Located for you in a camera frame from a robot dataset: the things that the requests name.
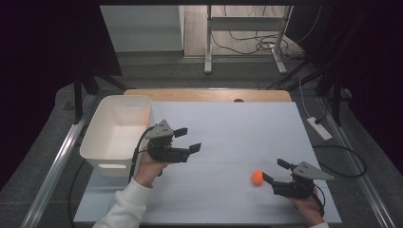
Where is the black metal stand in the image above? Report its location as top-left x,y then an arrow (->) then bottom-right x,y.
315,63 -> 353,127
73,63 -> 129,125

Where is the white power strip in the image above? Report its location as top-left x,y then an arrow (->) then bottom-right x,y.
306,116 -> 334,142

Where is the dark curtain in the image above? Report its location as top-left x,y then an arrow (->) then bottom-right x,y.
294,0 -> 403,179
0,0 -> 123,191

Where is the orange ball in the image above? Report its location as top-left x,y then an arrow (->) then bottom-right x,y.
251,170 -> 265,185

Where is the person's left hand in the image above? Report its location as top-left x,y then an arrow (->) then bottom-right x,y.
132,143 -> 174,188

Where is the white cabinet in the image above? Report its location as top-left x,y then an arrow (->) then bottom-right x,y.
100,5 -> 185,53

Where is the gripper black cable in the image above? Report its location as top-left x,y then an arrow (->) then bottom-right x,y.
312,184 -> 327,218
127,125 -> 157,183

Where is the white plastic bin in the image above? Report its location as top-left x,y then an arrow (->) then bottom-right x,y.
79,94 -> 157,178

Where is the looped black floor cable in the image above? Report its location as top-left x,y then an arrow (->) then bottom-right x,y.
313,144 -> 368,179

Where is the tangle of black cables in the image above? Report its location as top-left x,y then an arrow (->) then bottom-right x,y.
210,5 -> 322,61

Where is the person's right hand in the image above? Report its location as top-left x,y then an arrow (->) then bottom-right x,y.
289,188 -> 326,227

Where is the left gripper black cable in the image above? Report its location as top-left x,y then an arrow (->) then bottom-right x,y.
127,125 -> 157,183

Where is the wooden table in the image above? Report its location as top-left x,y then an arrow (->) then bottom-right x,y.
123,88 -> 293,103

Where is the white metal stand frame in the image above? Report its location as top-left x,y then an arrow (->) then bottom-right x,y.
203,5 -> 294,76

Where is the thin white cable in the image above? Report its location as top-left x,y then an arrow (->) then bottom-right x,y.
297,75 -> 313,119

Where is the white table board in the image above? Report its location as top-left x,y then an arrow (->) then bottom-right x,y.
73,101 -> 342,224

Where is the curved black floor cable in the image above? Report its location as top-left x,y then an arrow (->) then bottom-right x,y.
67,158 -> 87,228

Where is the aluminium floor rail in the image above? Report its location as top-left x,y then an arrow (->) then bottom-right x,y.
317,96 -> 397,228
20,94 -> 98,228

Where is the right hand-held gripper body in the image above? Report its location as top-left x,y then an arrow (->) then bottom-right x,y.
271,161 -> 336,200

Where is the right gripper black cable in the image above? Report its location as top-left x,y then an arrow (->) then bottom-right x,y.
312,184 -> 327,218

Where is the person's left white sleeve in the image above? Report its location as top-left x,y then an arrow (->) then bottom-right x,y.
92,178 -> 155,228

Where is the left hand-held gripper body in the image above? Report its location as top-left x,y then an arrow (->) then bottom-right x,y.
144,119 -> 192,164

